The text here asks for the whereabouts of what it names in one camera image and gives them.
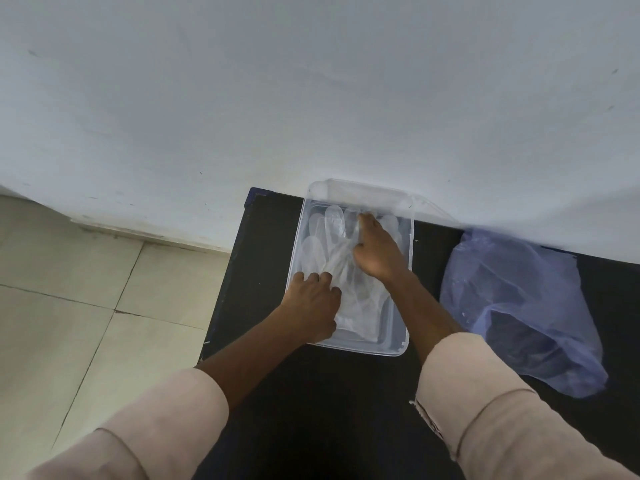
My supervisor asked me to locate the person's right hand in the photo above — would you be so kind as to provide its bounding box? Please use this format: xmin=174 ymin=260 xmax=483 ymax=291
xmin=352 ymin=213 xmax=414 ymax=286

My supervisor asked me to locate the clear disposable glove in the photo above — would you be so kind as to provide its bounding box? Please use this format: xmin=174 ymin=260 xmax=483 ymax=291
xmin=320 ymin=209 xmax=381 ymax=315

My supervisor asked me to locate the pile of clear plastic gloves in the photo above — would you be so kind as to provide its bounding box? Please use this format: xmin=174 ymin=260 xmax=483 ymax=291
xmin=299 ymin=205 xmax=404 ymax=341

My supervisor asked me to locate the person's right forearm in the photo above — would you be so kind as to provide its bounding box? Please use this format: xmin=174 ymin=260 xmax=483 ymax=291
xmin=385 ymin=270 xmax=467 ymax=369

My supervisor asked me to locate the beige right sleeve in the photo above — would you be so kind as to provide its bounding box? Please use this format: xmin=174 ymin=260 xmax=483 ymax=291
xmin=410 ymin=332 xmax=640 ymax=480

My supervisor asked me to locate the clear plastic container lid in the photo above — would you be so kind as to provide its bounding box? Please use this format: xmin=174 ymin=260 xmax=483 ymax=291
xmin=308 ymin=178 xmax=463 ymax=229

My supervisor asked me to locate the beige left sleeve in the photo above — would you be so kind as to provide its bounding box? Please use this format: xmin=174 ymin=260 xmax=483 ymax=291
xmin=22 ymin=367 xmax=231 ymax=480

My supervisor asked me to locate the clear plastic container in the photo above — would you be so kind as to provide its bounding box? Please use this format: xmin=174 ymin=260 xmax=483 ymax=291
xmin=284 ymin=194 xmax=416 ymax=358

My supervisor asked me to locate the beige sleeve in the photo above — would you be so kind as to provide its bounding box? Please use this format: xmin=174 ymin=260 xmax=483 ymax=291
xmin=410 ymin=332 xmax=640 ymax=480
xmin=22 ymin=367 xmax=231 ymax=480

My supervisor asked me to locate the person's left hand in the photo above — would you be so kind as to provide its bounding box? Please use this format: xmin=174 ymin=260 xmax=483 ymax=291
xmin=279 ymin=271 xmax=344 ymax=344

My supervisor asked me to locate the person's left forearm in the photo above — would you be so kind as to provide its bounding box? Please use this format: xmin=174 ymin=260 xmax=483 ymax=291
xmin=196 ymin=304 xmax=302 ymax=411

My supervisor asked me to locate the blue plastic bag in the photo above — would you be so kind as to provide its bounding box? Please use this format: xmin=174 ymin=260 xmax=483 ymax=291
xmin=440 ymin=228 xmax=610 ymax=399

